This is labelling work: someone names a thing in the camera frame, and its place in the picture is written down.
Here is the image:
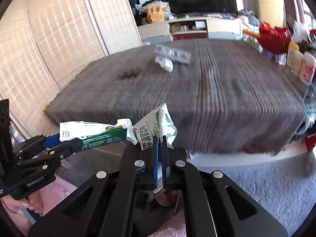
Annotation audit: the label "grey shaggy rug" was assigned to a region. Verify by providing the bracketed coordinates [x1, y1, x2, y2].
[57, 148, 309, 230]

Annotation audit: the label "yellow cap bottle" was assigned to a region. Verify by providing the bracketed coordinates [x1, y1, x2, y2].
[286, 41, 300, 71]

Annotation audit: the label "bamboo folding screen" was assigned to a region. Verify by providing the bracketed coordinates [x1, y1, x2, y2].
[0, 0, 142, 139]

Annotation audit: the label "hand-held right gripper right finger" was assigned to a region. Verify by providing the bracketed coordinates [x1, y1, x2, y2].
[160, 136, 288, 237]

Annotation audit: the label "clear plastic packaging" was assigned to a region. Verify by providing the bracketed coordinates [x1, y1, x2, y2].
[154, 44, 192, 65]

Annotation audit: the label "white table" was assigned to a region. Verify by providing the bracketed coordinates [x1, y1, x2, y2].
[190, 141, 310, 165]

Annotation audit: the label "pink fleece clothing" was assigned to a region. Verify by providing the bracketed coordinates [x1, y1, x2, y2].
[5, 174, 187, 237]

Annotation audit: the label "white green foil pouch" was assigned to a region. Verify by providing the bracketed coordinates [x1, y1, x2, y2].
[132, 103, 178, 194]

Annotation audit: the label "orange handle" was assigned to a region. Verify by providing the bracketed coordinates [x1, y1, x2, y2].
[242, 29, 261, 37]

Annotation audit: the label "beige television stand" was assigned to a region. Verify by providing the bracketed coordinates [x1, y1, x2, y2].
[137, 15, 244, 45]

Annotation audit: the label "pile of floral cloth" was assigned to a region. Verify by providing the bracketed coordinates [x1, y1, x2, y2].
[238, 8, 262, 47]

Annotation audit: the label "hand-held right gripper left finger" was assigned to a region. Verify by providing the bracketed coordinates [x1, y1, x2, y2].
[27, 136, 160, 237]

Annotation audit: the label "pink label bottle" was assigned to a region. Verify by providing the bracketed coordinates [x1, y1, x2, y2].
[299, 51, 316, 84]

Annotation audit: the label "cream standing air conditioner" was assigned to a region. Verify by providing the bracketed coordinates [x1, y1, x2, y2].
[254, 0, 288, 27]

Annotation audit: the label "grey plaid cloth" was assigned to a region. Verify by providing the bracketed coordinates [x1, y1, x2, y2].
[44, 38, 308, 157]

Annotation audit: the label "glass table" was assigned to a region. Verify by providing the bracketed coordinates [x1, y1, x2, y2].
[279, 62, 316, 144]

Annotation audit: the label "white plastic bag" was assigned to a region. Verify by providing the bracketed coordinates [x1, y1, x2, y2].
[292, 21, 309, 43]

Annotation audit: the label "white tissue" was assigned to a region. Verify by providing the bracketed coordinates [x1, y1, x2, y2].
[155, 55, 174, 72]

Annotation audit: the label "white bottle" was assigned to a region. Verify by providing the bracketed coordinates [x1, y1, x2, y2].
[292, 51, 305, 76]

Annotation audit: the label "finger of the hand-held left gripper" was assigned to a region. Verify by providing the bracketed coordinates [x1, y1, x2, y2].
[12, 133, 62, 155]
[16, 138, 83, 171]

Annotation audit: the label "red basket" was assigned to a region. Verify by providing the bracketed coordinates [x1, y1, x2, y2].
[259, 22, 292, 54]

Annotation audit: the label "pile of clothes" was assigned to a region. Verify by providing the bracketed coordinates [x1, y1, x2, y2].
[134, 0, 177, 25]

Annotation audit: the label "cardboard boxes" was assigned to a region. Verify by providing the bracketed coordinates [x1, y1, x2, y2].
[170, 23, 190, 33]

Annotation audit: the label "yellow bag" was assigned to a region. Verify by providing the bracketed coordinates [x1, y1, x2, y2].
[146, 5, 165, 23]

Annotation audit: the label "pink curtain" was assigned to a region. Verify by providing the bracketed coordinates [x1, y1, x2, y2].
[280, 0, 307, 30]

